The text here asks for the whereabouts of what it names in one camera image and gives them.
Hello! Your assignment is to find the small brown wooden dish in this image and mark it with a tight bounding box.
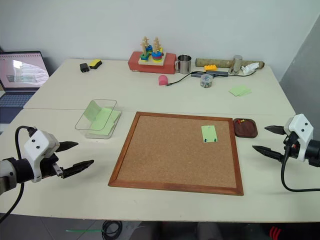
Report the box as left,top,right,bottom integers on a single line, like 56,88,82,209
232,117,259,139

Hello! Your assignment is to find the clear plastic box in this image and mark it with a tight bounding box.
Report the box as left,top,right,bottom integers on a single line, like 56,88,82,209
74,98,123,140

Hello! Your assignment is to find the cardboard tube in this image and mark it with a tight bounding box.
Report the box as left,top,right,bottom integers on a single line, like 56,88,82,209
195,57,266,70

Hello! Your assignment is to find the black usb cable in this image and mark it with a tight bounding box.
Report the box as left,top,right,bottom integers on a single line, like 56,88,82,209
165,71,201,87

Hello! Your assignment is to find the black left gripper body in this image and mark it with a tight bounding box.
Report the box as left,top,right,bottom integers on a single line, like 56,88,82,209
39,153,66,180

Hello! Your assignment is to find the flat green note stack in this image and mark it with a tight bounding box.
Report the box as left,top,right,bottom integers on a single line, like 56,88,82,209
89,107,122,136

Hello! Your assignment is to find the stainless steel mug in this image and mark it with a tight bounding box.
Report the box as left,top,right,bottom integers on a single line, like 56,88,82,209
173,54,193,75

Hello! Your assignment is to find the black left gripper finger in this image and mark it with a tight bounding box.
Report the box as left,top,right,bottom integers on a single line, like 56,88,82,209
55,141,79,154
61,159,95,180

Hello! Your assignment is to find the thin green strip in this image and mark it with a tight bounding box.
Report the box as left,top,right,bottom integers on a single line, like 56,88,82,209
65,228,106,233

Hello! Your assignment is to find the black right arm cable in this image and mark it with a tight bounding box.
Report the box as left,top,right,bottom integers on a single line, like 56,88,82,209
280,143,320,193

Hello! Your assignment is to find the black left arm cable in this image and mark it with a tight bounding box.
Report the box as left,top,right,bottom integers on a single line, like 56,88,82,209
0,125,38,224

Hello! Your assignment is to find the coiled black floor cable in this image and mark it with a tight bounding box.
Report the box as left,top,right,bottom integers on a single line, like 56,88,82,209
101,219,124,239

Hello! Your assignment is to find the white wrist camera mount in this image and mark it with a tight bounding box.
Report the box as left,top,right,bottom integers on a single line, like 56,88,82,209
23,129,61,184
286,113,314,163

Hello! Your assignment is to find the wood-framed cork board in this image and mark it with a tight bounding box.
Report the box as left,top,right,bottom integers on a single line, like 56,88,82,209
107,111,245,197

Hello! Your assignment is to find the green sticky note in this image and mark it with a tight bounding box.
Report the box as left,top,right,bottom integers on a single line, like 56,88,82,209
201,124,219,144

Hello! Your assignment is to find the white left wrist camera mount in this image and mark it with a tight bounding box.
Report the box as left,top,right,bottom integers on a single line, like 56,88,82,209
23,129,61,184

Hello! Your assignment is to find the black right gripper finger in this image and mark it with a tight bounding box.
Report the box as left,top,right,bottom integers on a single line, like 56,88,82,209
264,125,286,136
252,145,286,165

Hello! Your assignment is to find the grey usb hub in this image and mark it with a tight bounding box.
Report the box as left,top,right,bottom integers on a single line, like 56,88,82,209
190,70,229,79

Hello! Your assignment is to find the red cardboard box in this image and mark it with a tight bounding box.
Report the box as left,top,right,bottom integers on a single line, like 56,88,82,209
127,51,178,75

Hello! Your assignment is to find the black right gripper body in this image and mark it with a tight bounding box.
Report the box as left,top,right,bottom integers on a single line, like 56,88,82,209
282,130,300,159

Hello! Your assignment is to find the red ribbed object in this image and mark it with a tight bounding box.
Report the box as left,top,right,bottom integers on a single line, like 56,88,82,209
269,225,284,240

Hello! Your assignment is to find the small glass jar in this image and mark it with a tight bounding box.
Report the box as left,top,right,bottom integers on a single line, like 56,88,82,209
199,73,214,89

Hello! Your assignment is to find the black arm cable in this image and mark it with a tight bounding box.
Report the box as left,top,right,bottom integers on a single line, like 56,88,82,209
0,125,38,224
280,143,320,193

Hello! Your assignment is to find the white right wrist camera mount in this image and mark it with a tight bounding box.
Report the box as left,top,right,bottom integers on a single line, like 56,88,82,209
286,113,314,163

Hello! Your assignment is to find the wooden peg stacking toy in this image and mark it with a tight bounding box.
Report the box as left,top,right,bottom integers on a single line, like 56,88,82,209
138,35,167,67

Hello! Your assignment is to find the yellow black small object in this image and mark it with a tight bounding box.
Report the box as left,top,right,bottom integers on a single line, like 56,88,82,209
88,58,104,70

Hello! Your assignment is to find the open laptop computer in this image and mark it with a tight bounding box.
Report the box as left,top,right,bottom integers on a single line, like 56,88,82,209
0,50,51,124

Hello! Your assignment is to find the shiny metal cylinder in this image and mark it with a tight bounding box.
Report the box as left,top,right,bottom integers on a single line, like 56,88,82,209
228,54,244,76

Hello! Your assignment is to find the crumpled white paper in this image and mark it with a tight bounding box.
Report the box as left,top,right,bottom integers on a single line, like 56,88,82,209
240,62,259,75

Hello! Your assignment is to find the green paper notes pile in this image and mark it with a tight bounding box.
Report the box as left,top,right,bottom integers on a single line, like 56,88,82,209
228,84,253,98

